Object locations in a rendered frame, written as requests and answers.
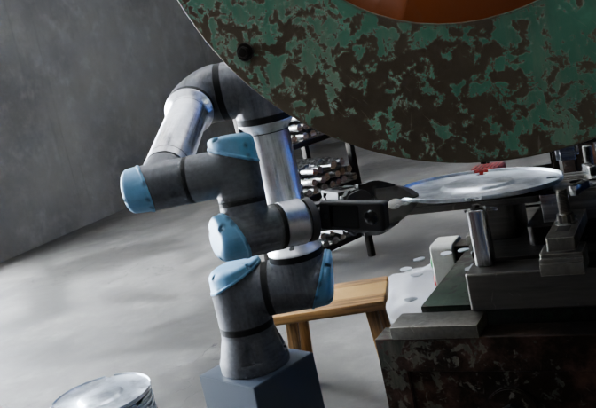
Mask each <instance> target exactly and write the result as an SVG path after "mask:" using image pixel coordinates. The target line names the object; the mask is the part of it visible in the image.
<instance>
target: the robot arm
mask: <svg viewBox="0 0 596 408"><path fill-rule="evenodd" d="M233 119H236V121H237V124H238V128H239V129H241V130H242V131H244V132H243V133H236V134H230V135H225V136H220V137H214V138H211V139H209V141H208V149H207V152H206V153H198V154H196V152H197V150H198V147H199V144H200V140H201V137H202V134H203V131H205V130H206V129H207V128H208V127H209V126H210V124H212V123H215V122H223V121H229V120H233ZM292 119H293V117H292V116H290V115H288V114H286V113H285V112H283V111H282V110H280V109H279V108H277V107H276V106H274V105H273V104H272V103H271V102H269V101H268V100H267V99H265V98H263V97H262V96H261V95H260V94H258V93H257V92H256V91H255V90H253V89H252V88H251V87H250V86H248V85H247V84H246V83H245V82H244V81H243V80H242V79H240V78H239V77H238V76H237V75H236V74H235V73H234V72H233V71H232V70H231V69H230V68H229V67H228V66H227V65H226V64H225V63H224V62H221V63H217V64H211V65H207V66H205V67H202V68H200V69H198V70H196V71H194V72H193V73H191V74H190V75H188V76H187V77H186V78H184V79H183V81H181V82H180V83H179V84H178V85H177V86H176V87H175V89H173V91H172V92H171V93H170V95H169V97H168V100H167V102H166V105H165V119H164V121H163V123H162V125H161V128H160V130H159V132H158V134H157V136H156V138H155V140H154V142H153V145H152V148H151V150H150V152H149V154H148V155H147V158H146V160H145V163H144V165H142V166H138V165H136V167H133V168H130V169H125V170H124V171H123V172H122V176H121V191H122V197H123V200H124V202H125V205H126V206H127V208H128V209H129V210H130V211H131V212H133V213H136V214H138V213H144V212H150V211H152V212H155V210H160V209H164V208H173V207H177V206H183V205H187V204H193V203H197V202H202V201H206V200H214V199H218V204H219V208H220V214H218V215H217V216H213V217H212V218H211V219H210V221H209V225H208V228H209V239H210V243H211V246H212V248H213V250H214V252H215V254H216V256H217V257H218V258H219V259H220V260H222V261H225V262H227V263H224V264H222V265H220V266H218V267H217V268H215V269H214V270H213V271H212V272H211V273H210V275H209V278H208V281H209V285H210V290H211V293H210V295H211V296H212V299H213V303H214V306H215V310H216V316H217V321H218V325H219V328H220V332H221V335H222V345H221V358H220V367H221V371H222V375H223V376H224V377H226V378H229V379H234V380H244V379H251V378H255V377H259V376H263V375H265V374H268V373H272V372H274V371H276V370H278V369H279V368H280V367H282V366H283V365H285V364H286V363H287V362H288V360H289V358H290V355H289V351H288V347H287V345H286V343H285V341H284V340H283V338H282V336H281V335H280V333H279V331H278V329H277V327H275V325H274V321H273V317H272V315H278V314H283V313H288V312H294V311H299V310H308V309H313V310H314V309H315V308H317V307H322V306H326V305H328V304H330V303H331V302H332V301H333V296H334V281H333V258H332V252H331V250H330V249H325V250H324V249H323V246H322V242H321V240H319V237H320V234H321V228H322V229H323V230H327V231H332V232H336V233H339V234H342V235H344V234H346V233H349V234H350V235H352V236H356V235H357V233H362V237H365V238H366V237H368V236H376V235H381V234H383V233H385V232H387V231H389V230H390V229H391V228H393V227H394V226H395V225H397V224H398V223H399V222H400V221H401V220H402V219H404V218H405V217H406V216H407V215H408V214H409V213H411V211H412V210H413V209H414V208H415V207H416V205H417V204H418V203H413V202H407V201H406V202H405V203H404V204H402V205H398V204H397V205H395V206H394V207H393V208H388V202H389V201H390V200H392V199H399V200H401V199H403V198H405V197H406V198H416V197H418V196H419V194H418V193H417V192H415V191H414V190H413V189H411V188H408V187H405V186H401V185H398V184H391V183H388V182H384V181H379V180H367V181H364V182H363V183H362V184H356V189H351V190H346V191H342V190H345V189H349V188H354V186H353V185H344V186H339V187H334V188H331V189H326V190H322V191H321V194H322V200H320V201H315V202H314V201H313V200H311V199H310V198H305V199H304V194H303V190H302V183H301V179H300V175H299V171H298V167H297V163H296V159H295V155H294V147H293V143H292V138H291V135H290V130H289V123H290V121H291V120H292ZM326 193H327V195H326V196H325V194H326ZM267 253H268V257H269V260H268V261H263V262H261V258H259V256H258V255H263V254H267Z"/></svg>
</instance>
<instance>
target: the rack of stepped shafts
mask: <svg viewBox="0 0 596 408"><path fill-rule="evenodd" d="M233 123H234V128H235V131H236V133H243V132H244V131H242V130H241V129H239V128H238V124H237V121H236V119H233ZM289 130H290V135H291V138H292V143H295V142H296V141H297V140H300V142H298V143H295V144H293V147H294V150H296V149H299V148H301V149H302V157H303V159H296V163H297V167H298V171H299V175H300V179H301V183H302V190H303V194H304V197H307V198H310V199H311V200H313V201H314V202H315V201H320V199H321V198H322V194H321V192H318V191H322V190H326V189H327V188H329V189H331V188H334V187H339V186H344V185H354V188H355V189H356V184H362V182H361V177H360V173H359V168H358V164H357V157H356V152H355V147H354V146H353V145H350V144H347V143H345V145H346V149H347V154H348V158H349V165H343V164H344V161H345V160H344V159H343V158H332V159H331V158H330V157H324V158H311V157H310V149H309V145H312V144H315V143H317V142H320V141H323V140H326V139H328V138H331V137H329V136H327V135H326V134H324V133H322V132H319V131H317V130H315V129H313V128H311V127H309V126H307V125H306V124H304V123H302V122H299V121H298V120H296V119H295V118H293V119H292V120H291V121H290V123H289ZM316 135H320V136H317V137H316ZM308 137H312V138H310V139H308ZM338 165H342V166H338ZM350 171H351V173H345V172H350ZM347 180H349V181H348V182H346V181H347ZM342 183H343V184H342ZM345 237H346V238H345ZM360 237H362V233H357V235H356V236H352V235H350V234H349V233H346V234H344V235H342V234H340V233H336V232H332V231H327V230H323V229H322V228H321V234H320V237H319V240H321V242H322V246H323V249H324V250H325V249H330V250H331V251H333V250H335V249H336V248H338V247H341V246H343V245H346V244H348V243H350V242H351V241H353V240H355V239H358V238H360ZM339 239H340V240H339ZM329 243H333V244H331V245H329ZM365 244H366V249H367V254H368V256H371V257H373V256H375V255H376V252H375V247H374V243H373V236H368V237H366V238H365Z"/></svg>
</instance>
